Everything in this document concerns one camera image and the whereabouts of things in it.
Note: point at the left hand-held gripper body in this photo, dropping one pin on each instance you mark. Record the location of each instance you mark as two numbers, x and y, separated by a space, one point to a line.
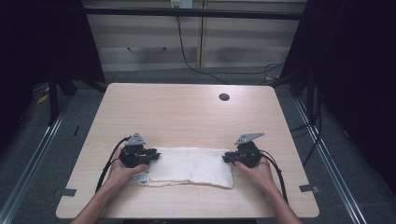
134 155

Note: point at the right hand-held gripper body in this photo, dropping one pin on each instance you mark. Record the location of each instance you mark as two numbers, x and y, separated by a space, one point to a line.
249 154

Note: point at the white towel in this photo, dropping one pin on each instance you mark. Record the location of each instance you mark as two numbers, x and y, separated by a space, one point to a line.
190 166

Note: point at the person's left hand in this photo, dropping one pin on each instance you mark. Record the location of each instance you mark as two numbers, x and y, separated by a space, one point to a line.
121 175

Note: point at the person's right hand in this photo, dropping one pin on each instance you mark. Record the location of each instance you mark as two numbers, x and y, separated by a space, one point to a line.
260 177

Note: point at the round dark table grommet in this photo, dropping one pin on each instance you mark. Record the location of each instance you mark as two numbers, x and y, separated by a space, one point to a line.
224 96

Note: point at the small black floor strip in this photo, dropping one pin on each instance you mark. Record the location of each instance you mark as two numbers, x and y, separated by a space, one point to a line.
76 130

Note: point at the grey tape strip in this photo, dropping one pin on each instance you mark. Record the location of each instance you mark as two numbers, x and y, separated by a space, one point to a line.
309 188
69 192

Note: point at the black metal stand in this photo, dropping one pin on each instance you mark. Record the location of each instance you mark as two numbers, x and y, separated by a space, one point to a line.
53 99

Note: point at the yellow floor tape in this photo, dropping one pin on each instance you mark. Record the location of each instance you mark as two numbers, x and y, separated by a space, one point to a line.
42 98

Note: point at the beige panelled cabinet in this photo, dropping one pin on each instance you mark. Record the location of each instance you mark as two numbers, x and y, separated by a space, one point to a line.
249 40

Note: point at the black curtain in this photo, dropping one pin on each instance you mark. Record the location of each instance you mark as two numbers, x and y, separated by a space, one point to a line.
358 77
37 46

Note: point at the black horizontal bar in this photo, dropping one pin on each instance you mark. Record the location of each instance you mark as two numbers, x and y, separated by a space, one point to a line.
193 13

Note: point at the metal floor rail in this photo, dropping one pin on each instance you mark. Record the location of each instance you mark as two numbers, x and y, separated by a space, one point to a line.
333 168
28 168

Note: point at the white wall socket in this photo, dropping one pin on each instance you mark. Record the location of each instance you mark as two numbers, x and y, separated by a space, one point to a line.
182 3

